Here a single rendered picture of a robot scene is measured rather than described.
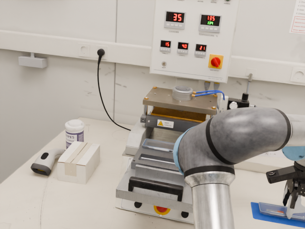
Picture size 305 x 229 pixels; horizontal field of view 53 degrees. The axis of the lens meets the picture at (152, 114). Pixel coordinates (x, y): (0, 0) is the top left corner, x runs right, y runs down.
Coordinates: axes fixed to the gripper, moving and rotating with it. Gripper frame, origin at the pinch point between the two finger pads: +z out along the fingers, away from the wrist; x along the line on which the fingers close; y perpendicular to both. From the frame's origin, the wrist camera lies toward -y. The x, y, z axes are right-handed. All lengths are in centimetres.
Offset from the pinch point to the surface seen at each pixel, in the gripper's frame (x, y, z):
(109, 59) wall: 57, -87, -34
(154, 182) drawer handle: -31, -45, -23
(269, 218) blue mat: -3.1, -5.5, 2.9
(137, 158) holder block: -18, -53, -21
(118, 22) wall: 62, -84, -53
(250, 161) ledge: 29.4, -9.8, -1.6
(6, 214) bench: -26, -95, 3
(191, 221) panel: -14.0, -33.4, 1.8
